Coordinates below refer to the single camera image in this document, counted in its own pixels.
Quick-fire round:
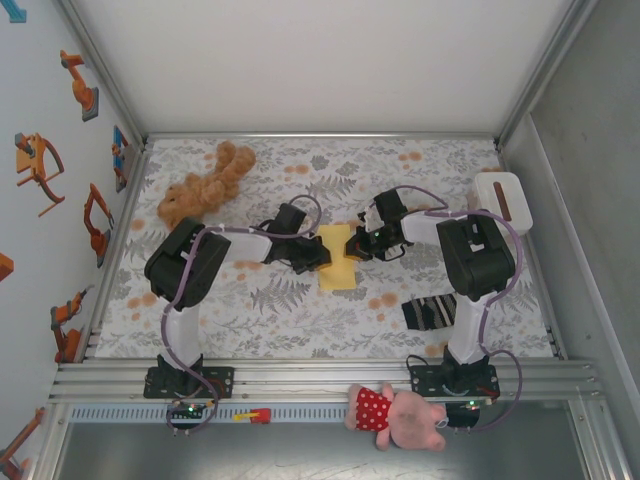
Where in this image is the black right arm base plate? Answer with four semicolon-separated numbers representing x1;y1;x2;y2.
408;363;501;401

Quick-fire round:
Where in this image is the wide aluminium extrusion rail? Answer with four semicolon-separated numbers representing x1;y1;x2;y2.
47;357;601;401

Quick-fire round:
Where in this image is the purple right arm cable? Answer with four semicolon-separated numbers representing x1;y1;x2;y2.
372;185;526;434

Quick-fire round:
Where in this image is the yellow cloth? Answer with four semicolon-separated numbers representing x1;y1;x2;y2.
317;223;357;291

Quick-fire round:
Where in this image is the thin aluminium frame bar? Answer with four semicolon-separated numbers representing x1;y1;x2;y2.
142;131;501;144

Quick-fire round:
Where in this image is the red and yellow tag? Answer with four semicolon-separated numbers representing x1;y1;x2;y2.
233;408;272;425

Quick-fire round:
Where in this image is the grey slotted cable duct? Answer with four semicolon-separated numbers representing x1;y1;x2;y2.
67;405;351;422

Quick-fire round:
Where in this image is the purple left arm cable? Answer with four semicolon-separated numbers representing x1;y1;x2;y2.
160;193;324;437

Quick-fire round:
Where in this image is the pink pig plush red dress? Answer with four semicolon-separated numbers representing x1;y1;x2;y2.
343;382;448;454

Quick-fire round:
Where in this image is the black white striped sock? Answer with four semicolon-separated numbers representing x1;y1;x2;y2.
401;293;459;331

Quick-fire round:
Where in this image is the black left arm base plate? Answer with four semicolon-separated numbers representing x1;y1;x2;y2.
143;366;236;400

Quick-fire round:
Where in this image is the orange claw gripper wall sticker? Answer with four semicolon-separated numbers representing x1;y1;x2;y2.
13;132;66;217

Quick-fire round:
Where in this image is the aluminium frame post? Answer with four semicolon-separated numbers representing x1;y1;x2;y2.
59;0;149;151
492;0;599;146

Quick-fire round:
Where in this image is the white tissue box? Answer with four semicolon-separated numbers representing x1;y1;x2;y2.
469;172;534;239

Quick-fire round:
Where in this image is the brown teddy bear plush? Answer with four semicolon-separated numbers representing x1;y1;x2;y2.
156;140;257;234

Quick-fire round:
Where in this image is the floral fern print tablecloth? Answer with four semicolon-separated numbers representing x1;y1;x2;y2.
94;137;556;359

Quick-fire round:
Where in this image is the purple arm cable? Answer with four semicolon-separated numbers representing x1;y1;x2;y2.
372;185;526;434
160;193;324;437

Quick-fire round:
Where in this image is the blue and orange wall sticker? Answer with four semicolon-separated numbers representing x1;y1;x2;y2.
112;124;132;194

